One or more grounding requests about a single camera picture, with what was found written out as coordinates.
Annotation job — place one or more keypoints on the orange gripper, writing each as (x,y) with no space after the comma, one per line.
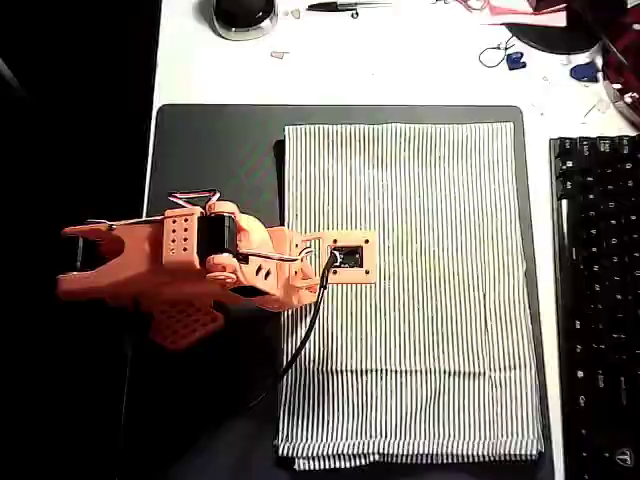
(299,291)

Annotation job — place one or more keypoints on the striped grey cloth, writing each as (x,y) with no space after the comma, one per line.
(425,200)

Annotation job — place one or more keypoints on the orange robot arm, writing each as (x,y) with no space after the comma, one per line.
(140,250)

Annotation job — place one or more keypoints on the black desk mat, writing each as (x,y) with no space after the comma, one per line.
(220,150)

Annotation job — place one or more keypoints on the flat clear plastic scrap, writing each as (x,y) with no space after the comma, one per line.
(279,54)

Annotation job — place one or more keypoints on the round black glass jar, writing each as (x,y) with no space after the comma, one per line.
(245,15)

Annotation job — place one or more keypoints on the black thread snips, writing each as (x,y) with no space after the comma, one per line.
(325,6)

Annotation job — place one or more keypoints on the black keyboard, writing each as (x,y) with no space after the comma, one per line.
(600,250)

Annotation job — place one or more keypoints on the small blue plastic part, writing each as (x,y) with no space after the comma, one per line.
(514,61)

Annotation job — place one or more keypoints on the red paper sheet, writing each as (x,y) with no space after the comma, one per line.
(525,12)

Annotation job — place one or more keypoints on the dark round pad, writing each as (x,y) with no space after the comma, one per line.
(555,40)

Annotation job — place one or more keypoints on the wide blue plastic part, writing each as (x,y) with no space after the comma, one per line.
(582,71)

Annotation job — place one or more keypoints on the red plaid cloth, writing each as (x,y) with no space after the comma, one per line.
(627,50)

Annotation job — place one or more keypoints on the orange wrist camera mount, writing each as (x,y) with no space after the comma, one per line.
(350,277)

